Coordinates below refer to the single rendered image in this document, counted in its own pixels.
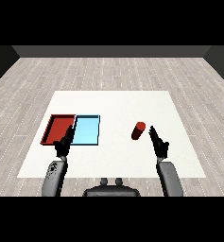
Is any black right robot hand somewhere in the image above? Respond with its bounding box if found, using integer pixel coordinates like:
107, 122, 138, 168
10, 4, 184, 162
147, 125, 170, 160

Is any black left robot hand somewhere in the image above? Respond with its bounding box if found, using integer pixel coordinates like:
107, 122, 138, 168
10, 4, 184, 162
53, 124, 76, 159

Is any red shallow open box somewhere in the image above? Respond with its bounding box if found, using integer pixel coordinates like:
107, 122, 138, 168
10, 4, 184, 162
40, 113, 77, 147

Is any red can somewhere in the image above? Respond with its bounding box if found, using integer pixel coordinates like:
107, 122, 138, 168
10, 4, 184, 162
130, 121, 146, 141

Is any light blue shallow open box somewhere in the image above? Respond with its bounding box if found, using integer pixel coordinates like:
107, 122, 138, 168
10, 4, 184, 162
69, 114, 101, 147

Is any dark grey robot body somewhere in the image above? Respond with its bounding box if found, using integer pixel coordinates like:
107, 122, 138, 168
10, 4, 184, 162
82, 178, 141, 198

